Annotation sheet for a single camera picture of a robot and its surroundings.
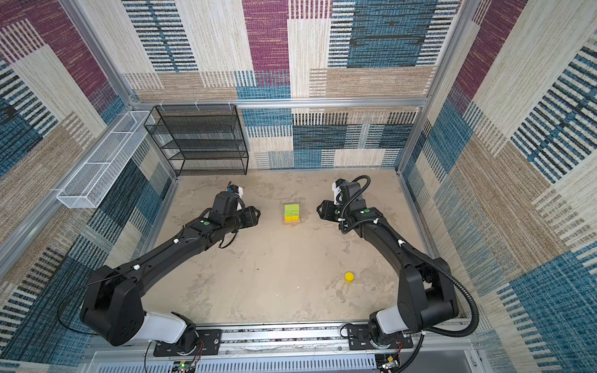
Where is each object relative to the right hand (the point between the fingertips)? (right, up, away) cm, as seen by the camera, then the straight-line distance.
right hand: (323, 212), depth 86 cm
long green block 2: (-12, -3, +13) cm, 18 cm away
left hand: (-24, +1, -1) cm, 24 cm away
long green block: (-12, 0, +9) cm, 15 cm away
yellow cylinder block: (+9, -23, -2) cm, 25 cm away
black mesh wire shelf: (-55, +32, +23) cm, 67 cm away
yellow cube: (-12, -5, +13) cm, 18 cm away
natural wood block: (-12, -5, +14) cm, 19 cm away
